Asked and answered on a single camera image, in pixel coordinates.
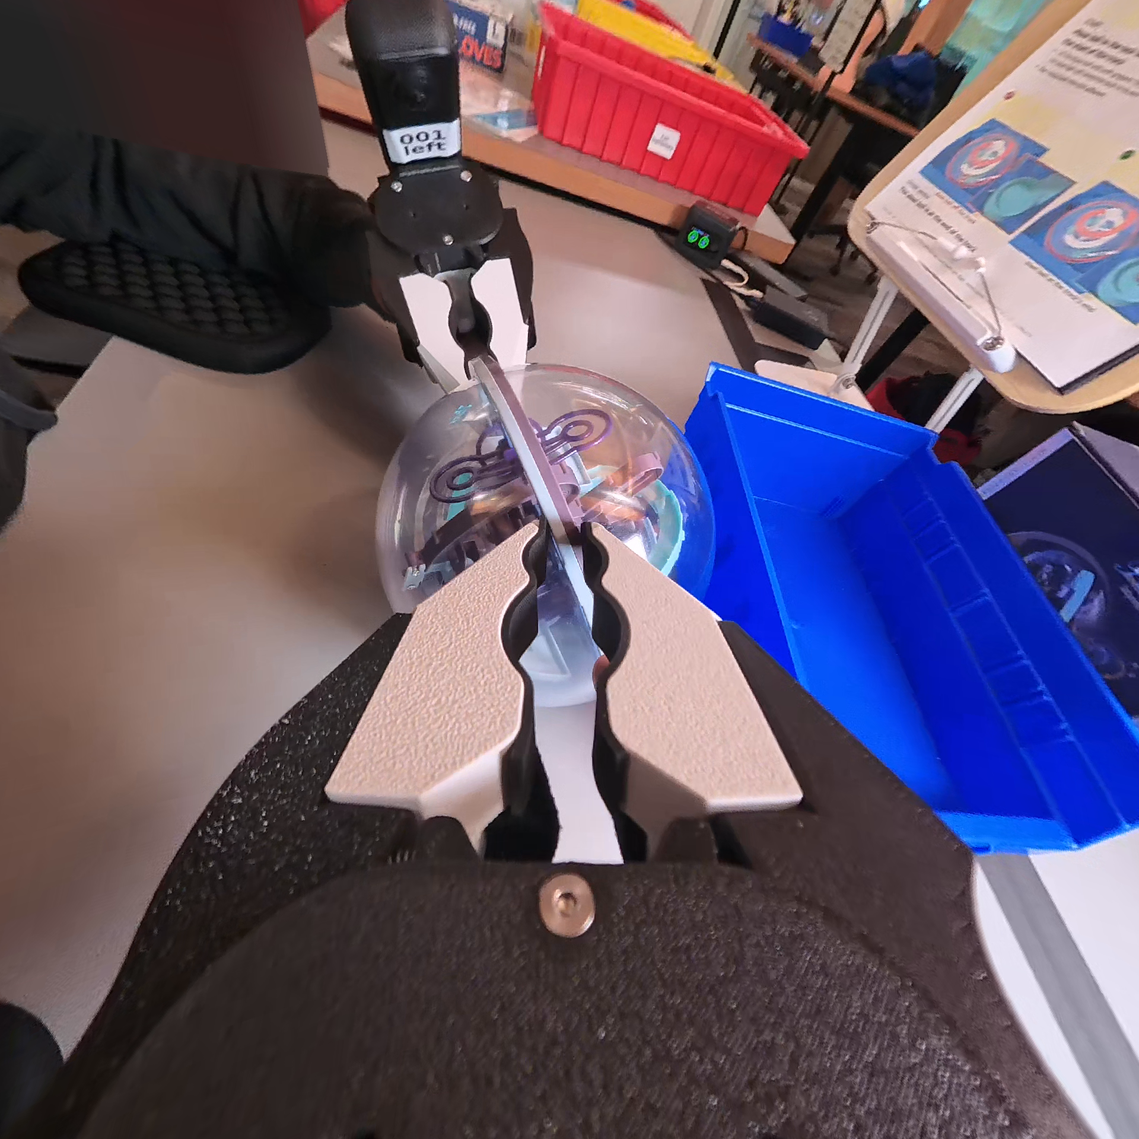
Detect blue white glove box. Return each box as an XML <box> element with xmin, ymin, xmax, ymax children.
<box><xmin>447</xmin><ymin>0</ymin><xmax>515</xmax><ymax>74</ymax></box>

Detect white easel legs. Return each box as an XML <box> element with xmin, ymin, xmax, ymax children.
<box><xmin>755</xmin><ymin>272</ymin><xmax>986</xmax><ymax>430</ymax></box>

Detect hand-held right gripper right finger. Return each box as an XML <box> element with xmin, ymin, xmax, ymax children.
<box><xmin>583</xmin><ymin>521</ymin><xmax>804</xmax><ymax>860</ymax></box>

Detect red plastic bin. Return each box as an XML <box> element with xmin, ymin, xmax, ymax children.
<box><xmin>534</xmin><ymin>0</ymin><xmax>811</xmax><ymax>217</ymax></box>

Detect black armrest pad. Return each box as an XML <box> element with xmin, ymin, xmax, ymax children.
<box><xmin>15</xmin><ymin>239</ymin><xmax>333</xmax><ymax>376</ymax></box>

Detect black charger green display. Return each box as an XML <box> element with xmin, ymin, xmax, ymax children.
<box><xmin>678</xmin><ymin>202</ymin><xmax>745</xmax><ymax>272</ymax></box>

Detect yellow plastic bin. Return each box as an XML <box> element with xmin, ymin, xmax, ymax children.
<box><xmin>577</xmin><ymin>0</ymin><xmax>724</xmax><ymax>84</ymax></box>

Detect dark red bag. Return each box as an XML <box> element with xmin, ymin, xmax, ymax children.
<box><xmin>867</xmin><ymin>374</ymin><xmax>980</xmax><ymax>463</ymax></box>

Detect clear maze ball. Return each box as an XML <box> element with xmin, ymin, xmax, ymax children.
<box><xmin>375</xmin><ymin>361</ymin><xmax>714</xmax><ymax>709</ymax></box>

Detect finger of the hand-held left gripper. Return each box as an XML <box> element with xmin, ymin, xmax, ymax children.
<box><xmin>466</xmin><ymin>256</ymin><xmax>530</xmax><ymax>370</ymax></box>
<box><xmin>399</xmin><ymin>272</ymin><xmax>474</xmax><ymax>396</ymax></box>

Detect small blue bin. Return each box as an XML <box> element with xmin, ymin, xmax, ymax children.
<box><xmin>755</xmin><ymin>14</ymin><xmax>817</xmax><ymax>57</ymax></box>

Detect white page holder clip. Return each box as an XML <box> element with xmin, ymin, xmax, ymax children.
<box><xmin>866</xmin><ymin>217</ymin><xmax>1019</xmax><ymax>376</ymax></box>

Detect person's left forearm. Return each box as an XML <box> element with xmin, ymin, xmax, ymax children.
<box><xmin>0</xmin><ymin>134</ymin><xmax>405</xmax><ymax>312</ymax></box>

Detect dark blue cardboard box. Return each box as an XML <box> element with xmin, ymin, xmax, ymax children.
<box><xmin>976</xmin><ymin>427</ymin><xmax>1139</xmax><ymax>719</ymax></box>

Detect blue jacket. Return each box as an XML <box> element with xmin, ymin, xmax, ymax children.
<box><xmin>858</xmin><ymin>49</ymin><xmax>941</xmax><ymax>119</ymax></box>

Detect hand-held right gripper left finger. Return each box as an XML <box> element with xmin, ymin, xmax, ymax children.
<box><xmin>323</xmin><ymin>521</ymin><xmax>546</xmax><ymax>858</ymax></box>

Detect blue plastic bin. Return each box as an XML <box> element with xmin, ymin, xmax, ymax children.
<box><xmin>683</xmin><ymin>361</ymin><xmax>1139</xmax><ymax>857</ymax></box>

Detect black power brick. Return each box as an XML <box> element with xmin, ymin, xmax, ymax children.
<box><xmin>742</xmin><ymin>289</ymin><xmax>835</xmax><ymax>351</ymax></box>

